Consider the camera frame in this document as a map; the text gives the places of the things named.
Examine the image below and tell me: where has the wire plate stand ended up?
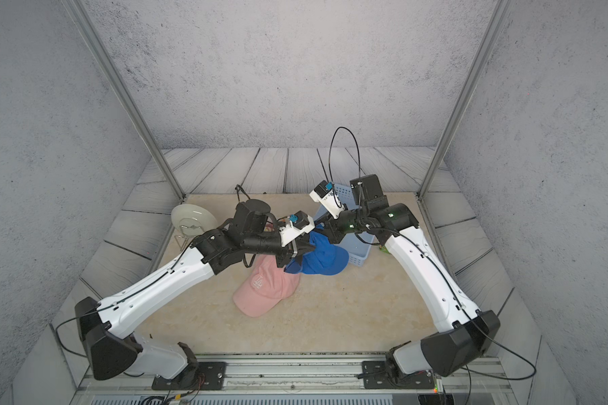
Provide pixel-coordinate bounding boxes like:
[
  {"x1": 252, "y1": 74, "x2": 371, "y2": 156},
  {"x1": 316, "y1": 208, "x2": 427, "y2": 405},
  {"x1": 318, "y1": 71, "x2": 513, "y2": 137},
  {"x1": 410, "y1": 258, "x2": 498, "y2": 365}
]
[{"x1": 175, "y1": 225, "x2": 204, "y2": 249}]

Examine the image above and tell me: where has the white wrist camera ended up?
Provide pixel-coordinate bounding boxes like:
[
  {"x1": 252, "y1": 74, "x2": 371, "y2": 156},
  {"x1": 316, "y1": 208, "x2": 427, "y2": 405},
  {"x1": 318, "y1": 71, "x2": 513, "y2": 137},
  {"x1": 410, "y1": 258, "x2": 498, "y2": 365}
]
[
  {"x1": 309, "y1": 181, "x2": 345, "y2": 219},
  {"x1": 278, "y1": 211, "x2": 315, "y2": 247}
]

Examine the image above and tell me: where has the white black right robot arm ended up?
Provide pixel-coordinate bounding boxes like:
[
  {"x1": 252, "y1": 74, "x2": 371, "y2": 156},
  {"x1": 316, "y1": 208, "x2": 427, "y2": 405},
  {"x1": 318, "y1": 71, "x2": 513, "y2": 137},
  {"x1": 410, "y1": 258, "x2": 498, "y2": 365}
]
[{"x1": 310, "y1": 175, "x2": 501, "y2": 377}]

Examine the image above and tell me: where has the blue baseball cap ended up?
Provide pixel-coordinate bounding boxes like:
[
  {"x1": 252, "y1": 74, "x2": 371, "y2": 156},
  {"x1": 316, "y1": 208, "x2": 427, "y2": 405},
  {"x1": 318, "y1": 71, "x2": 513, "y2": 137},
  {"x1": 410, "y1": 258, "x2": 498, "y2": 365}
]
[{"x1": 285, "y1": 231, "x2": 350, "y2": 276}]

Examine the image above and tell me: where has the light blue plastic basket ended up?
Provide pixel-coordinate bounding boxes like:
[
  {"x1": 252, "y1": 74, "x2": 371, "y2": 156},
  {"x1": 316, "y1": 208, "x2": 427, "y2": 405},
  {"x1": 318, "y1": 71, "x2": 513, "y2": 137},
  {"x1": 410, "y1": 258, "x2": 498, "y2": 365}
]
[{"x1": 314, "y1": 185, "x2": 375, "y2": 267}]

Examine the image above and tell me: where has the aluminium corner post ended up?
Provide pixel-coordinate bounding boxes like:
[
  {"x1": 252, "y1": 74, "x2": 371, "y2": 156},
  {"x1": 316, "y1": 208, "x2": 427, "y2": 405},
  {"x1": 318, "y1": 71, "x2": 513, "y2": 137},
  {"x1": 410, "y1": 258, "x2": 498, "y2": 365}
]
[
  {"x1": 62, "y1": 0, "x2": 186, "y2": 202},
  {"x1": 417, "y1": 0, "x2": 512, "y2": 201}
]

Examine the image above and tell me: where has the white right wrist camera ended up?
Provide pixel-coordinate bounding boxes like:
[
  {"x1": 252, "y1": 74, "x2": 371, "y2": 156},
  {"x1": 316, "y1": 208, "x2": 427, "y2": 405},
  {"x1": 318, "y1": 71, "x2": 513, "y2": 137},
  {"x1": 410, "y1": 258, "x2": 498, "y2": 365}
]
[{"x1": 309, "y1": 181, "x2": 345, "y2": 219}]

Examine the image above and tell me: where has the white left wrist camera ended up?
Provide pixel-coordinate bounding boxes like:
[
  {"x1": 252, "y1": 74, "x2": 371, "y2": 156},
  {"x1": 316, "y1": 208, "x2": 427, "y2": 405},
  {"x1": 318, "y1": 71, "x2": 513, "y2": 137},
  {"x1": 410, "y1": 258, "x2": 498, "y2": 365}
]
[{"x1": 278, "y1": 211, "x2": 315, "y2": 247}]

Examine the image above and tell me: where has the white plate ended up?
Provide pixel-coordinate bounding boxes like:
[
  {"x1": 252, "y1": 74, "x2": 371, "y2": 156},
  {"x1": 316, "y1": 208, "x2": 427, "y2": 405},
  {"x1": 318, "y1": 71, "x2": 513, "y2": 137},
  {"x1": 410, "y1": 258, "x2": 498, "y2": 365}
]
[{"x1": 171, "y1": 204, "x2": 218, "y2": 237}]

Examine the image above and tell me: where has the aluminium left corner post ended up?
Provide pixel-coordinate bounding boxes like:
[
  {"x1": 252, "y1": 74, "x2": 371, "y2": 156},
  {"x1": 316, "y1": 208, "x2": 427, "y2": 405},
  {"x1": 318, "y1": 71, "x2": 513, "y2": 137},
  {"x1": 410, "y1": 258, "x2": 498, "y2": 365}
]
[{"x1": 62, "y1": 0, "x2": 186, "y2": 202}]

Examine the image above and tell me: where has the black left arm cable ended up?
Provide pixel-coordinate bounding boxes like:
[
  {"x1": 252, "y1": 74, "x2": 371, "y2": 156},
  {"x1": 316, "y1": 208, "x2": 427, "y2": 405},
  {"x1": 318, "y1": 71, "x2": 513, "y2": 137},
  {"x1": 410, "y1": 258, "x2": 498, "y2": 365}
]
[{"x1": 54, "y1": 184, "x2": 264, "y2": 378}]

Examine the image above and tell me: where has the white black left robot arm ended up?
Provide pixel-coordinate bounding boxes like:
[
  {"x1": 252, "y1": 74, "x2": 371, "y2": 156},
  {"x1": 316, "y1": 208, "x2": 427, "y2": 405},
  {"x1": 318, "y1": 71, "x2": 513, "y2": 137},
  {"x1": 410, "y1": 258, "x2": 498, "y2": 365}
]
[{"x1": 75, "y1": 199, "x2": 315, "y2": 381}]

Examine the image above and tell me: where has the aluminium right corner post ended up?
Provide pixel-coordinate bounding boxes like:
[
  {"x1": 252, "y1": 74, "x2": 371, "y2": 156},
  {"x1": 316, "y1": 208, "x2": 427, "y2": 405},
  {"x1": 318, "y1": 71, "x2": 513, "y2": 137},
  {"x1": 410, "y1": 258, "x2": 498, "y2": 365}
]
[{"x1": 417, "y1": 0, "x2": 512, "y2": 201}]

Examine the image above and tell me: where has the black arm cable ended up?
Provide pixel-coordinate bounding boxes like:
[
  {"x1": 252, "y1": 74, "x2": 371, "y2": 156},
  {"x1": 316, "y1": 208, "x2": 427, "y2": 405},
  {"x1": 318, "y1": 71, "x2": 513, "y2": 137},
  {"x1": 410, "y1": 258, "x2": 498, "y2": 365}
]
[
  {"x1": 328, "y1": 126, "x2": 538, "y2": 381},
  {"x1": 54, "y1": 184, "x2": 264, "y2": 378}
]

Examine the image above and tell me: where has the pink baseball cap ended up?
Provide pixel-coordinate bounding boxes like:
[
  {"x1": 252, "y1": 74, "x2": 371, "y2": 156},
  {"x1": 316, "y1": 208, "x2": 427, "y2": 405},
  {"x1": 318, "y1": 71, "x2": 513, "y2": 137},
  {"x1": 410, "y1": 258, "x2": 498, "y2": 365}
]
[{"x1": 232, "y1": 256, "x2": 301, "y2": 317}]

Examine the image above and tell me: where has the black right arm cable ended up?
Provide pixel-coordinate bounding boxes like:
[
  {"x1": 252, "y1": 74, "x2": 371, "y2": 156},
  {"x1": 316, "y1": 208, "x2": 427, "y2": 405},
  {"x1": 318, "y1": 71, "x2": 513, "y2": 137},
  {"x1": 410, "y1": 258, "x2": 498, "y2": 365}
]
[{"x1": 328, "y1": 126, "x2": 538, "y2": 381}]

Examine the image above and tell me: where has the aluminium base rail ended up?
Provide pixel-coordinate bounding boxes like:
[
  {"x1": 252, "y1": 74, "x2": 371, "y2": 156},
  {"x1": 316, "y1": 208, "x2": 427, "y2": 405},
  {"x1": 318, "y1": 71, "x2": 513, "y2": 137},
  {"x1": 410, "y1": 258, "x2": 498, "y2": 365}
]
[{"x1": 70, "y1": 353, "x2": 518, "y2": 405}]

